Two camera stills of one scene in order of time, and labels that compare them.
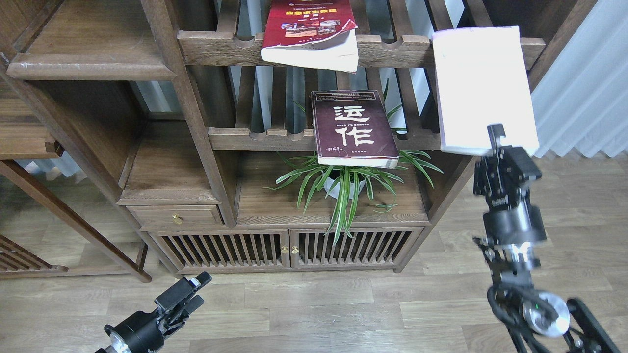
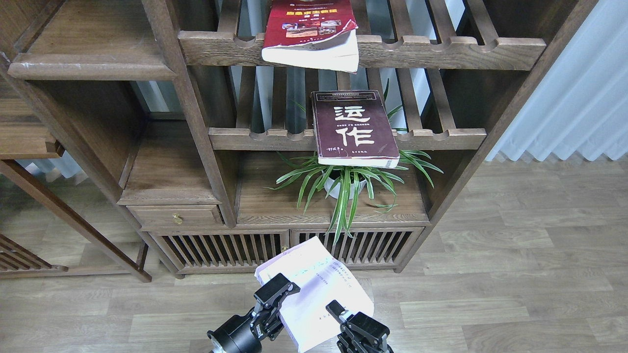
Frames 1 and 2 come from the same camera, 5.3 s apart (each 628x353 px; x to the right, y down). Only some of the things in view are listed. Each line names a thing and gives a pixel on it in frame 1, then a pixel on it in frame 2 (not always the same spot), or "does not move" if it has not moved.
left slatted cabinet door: [224, 250] does not move
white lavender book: [482, 80] to [322, 279]
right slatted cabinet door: [383, 248] does not move
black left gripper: [140, 332] to [245, 335]
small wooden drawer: [166, 217] does not move
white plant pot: [329, 184] does not move
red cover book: [322, 32] does not move
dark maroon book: [352, 128] does not move
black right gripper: [503, 177] to [359, 333]
